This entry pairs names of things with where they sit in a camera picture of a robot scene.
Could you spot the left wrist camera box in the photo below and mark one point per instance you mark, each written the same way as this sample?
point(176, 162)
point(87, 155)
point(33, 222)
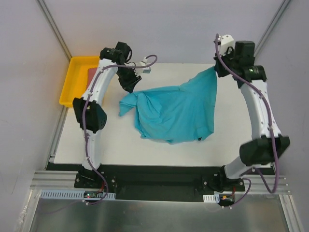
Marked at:
point(141, 67)

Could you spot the left grey cable duct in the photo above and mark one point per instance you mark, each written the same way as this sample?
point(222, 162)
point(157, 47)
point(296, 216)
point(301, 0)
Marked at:
point(76, 195)

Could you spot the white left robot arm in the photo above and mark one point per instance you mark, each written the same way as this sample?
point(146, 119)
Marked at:
point(88, 108)

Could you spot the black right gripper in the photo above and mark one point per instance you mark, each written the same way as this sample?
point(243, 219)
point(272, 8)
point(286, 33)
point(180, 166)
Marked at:
point(221, 68)

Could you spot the cyan t shirt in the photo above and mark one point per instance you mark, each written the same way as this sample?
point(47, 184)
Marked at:
point(175, 114)

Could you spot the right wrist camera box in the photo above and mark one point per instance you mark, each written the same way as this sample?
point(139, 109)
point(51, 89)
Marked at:
point(224, 42)

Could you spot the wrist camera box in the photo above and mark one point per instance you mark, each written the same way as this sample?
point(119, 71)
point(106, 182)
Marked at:
point(224, 42)
point(141, 67)

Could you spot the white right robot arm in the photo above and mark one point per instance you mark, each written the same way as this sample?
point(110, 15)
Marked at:
point(267, 144)

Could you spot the right aluminium corner post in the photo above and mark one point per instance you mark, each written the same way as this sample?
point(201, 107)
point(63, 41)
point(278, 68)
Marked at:
point(266, 14)

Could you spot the red folded t shirt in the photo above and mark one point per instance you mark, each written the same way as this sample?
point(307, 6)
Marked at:
point(90, 75)

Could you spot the right white cable duct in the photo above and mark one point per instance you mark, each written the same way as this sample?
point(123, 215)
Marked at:
point(215, 198)

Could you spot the yellow plastic bin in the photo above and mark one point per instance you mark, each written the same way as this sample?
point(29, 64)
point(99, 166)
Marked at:
point(76, 78)

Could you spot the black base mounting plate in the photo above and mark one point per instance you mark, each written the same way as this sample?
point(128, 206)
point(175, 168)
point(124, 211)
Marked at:
point(158, 183)

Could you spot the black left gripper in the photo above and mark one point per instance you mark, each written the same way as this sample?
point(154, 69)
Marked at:
point(129, 80)

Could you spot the aluminium corner post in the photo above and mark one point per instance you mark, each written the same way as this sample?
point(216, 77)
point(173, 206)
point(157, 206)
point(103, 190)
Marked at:
point(266, 14)
point(53, 26)

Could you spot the left aluminium corner post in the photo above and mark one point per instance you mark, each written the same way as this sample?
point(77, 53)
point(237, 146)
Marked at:
point(53, 26)

